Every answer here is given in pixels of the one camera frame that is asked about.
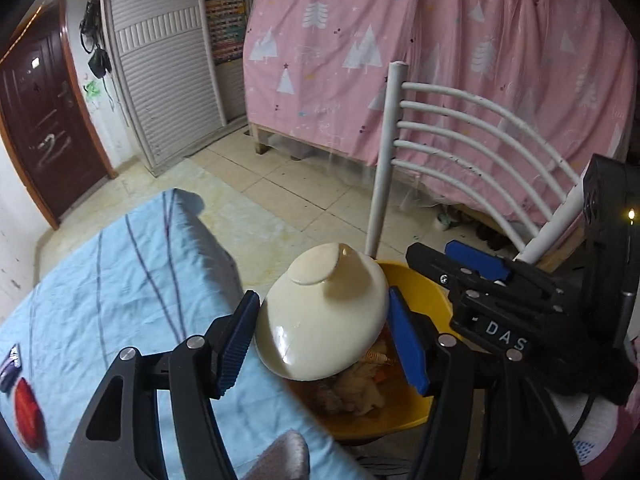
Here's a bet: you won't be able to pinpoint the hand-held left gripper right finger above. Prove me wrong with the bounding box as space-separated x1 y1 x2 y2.
388 285 586 480

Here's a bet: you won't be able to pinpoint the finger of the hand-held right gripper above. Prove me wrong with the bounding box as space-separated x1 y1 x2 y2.
405 242 561 311
444 240 566 286

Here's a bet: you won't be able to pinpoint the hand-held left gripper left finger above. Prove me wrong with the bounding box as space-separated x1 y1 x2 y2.
59 289 262 480

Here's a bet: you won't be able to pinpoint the white tissue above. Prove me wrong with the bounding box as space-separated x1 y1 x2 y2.
317 355 388 416

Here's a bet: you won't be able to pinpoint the yellow plastic bin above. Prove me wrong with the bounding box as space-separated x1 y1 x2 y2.
280 260 458 441

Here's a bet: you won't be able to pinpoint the cream bowl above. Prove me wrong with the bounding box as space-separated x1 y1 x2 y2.
255 242 391 380

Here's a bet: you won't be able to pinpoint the dark shoes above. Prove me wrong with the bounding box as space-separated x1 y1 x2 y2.
474 219 522 252

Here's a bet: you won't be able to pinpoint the grey fuzzy cloth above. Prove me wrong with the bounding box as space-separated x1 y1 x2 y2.
242 430 311 480

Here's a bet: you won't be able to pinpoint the light blue striped tablecloth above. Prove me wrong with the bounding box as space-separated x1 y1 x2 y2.
0 188 361 480

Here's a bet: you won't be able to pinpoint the white metal chair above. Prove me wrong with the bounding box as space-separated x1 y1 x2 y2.
365 60 586 266

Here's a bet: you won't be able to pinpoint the red plastic packet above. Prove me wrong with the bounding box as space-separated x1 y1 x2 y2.
13 377 49 453

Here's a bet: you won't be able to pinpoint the blue white flat packet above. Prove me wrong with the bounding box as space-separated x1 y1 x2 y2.
0 342 23 395

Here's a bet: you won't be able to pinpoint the white louvered wardrobe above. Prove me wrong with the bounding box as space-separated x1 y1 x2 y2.
99 0 249 177

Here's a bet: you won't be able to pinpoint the pink tree print curtain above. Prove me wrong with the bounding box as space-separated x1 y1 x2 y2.
241 0 640 226

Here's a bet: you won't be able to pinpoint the dark red wooden door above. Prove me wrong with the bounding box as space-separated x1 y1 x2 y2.
0 0 118 231

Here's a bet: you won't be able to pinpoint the black hanging bag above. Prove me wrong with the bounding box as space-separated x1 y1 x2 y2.
88 47 113 79

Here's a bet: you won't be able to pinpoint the black cable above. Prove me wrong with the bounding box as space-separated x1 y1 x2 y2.
567 392 601 443

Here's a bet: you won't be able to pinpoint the colourful grid wall poster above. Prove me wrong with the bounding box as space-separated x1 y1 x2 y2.
204 0 248 66

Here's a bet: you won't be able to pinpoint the black bags on wall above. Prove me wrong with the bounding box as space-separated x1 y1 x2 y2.
80 0 103 56

